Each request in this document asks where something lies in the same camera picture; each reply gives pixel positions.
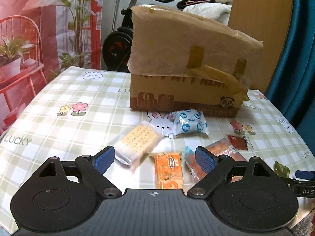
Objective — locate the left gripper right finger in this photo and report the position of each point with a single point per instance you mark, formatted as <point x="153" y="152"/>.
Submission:
<point x="245" y="195"/>

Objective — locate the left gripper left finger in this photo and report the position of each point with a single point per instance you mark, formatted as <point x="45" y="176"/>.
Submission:
<point x="61" y="195"/>

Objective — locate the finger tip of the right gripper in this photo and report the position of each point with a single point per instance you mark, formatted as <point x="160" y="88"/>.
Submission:
<point x="303" y="186"/>

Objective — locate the green candy wrapper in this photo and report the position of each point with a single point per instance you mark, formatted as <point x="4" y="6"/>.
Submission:
<point x="281" y="170"/>

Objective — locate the small red sauce packet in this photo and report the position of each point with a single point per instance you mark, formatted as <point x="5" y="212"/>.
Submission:
<point x="240" y="142"/>

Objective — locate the orange biscuit packet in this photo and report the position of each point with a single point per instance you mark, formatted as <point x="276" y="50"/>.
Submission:
<point x="168" y="170"/>

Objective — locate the checkered lucky tablecloth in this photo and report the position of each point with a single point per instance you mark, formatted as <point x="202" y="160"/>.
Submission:
<point x="81" y="111"/>

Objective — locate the white blue patterned packet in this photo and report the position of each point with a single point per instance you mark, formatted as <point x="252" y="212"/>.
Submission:
<point x="188" y="121"/>

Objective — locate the cracker pack clear wrapper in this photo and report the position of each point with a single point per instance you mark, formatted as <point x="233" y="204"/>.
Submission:
<point x="141" y="140"/>

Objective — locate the teal curtain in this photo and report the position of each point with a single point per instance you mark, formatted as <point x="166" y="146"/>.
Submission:
<point x="291" y="88"/>

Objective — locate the taped cardboard box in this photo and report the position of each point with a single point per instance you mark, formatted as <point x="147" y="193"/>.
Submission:
<point x="182" y="61"/>

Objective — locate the black exercise bike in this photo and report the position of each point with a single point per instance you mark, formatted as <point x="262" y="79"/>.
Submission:
<point x="116" y="48"/>

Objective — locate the red printed backdrop cloth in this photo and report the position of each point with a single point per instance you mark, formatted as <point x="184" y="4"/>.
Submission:
<point x="39" y="40"/>

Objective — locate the wooden headboard panel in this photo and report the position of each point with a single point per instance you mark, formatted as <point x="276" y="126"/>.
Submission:
<point x="267" y="21"/>

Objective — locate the white quilted jacket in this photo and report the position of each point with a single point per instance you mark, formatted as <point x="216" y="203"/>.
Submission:
<point x="218" y="10"/>

